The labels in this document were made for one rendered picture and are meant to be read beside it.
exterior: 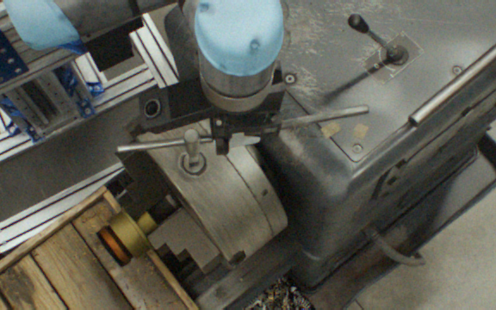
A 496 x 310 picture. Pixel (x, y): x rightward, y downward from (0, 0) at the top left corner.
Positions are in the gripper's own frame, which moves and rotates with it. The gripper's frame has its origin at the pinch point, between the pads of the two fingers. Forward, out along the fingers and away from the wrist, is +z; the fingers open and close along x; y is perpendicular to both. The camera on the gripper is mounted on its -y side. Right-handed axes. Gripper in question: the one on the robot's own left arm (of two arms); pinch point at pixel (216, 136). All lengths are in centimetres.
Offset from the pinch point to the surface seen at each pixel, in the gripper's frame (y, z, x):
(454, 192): 61, 79, 1
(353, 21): 20.5, -3.3, 13.0
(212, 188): -1.2, 13.9, -4.1
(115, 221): -17.7, 25.6, -5.3
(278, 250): 11, 48, -11
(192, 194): -4.3, 13.6, -4.7
